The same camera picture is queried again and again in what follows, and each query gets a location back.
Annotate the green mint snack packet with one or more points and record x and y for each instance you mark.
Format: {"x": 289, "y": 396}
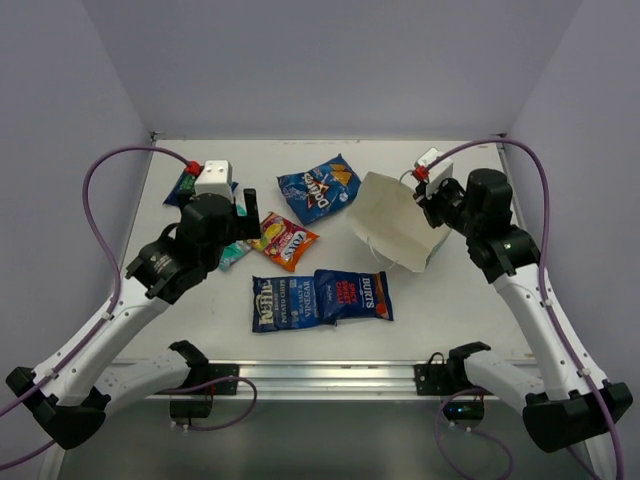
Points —
{"x": 233, "y": 253}

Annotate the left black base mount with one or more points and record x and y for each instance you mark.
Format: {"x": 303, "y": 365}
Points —
{"x": 201, "y": 370}

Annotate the aluminium mounting rail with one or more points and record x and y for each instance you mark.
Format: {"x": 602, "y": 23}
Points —
{"x": 276, "y": 380}

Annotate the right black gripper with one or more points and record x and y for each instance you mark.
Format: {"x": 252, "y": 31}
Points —
{"x": 428, "y": 202}

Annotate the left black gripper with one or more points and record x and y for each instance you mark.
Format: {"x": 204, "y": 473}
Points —
{"x": 248, "y": 220}

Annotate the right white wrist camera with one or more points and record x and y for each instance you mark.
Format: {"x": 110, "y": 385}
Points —
{"x": 432, "y": 175}

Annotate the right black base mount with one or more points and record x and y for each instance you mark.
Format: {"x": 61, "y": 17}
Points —
{"x": 444, "y": 376}

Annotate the blue white snack packet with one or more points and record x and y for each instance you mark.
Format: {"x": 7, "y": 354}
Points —
{"x": 284, "y": 303}

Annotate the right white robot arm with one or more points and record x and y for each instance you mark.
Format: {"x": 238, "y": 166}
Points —
{"x": 570, "y": 399}

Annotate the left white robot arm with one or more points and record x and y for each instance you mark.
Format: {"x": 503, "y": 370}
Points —
{"x": 71, "y": 394}

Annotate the dark blue red snack packet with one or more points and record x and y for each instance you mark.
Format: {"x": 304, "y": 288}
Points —
{"x": 352, "y": 295}

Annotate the blue cookie snack packet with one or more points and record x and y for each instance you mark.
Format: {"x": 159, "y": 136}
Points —
{"x": 320, "y": 191}

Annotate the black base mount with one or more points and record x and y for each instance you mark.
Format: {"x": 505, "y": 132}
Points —
{"x": 201, "y": 370}
{"x": 444, "y": 376}

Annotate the orange snack packet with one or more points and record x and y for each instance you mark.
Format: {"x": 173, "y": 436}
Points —
{"x": 283, "y": 241}

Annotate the blue Burts crisps packet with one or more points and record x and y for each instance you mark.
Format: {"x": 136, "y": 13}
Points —
{"x": 183, "y": 189}

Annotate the green printed paper bag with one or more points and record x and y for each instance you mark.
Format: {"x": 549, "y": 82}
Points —
{"x": 385, "y": 217}

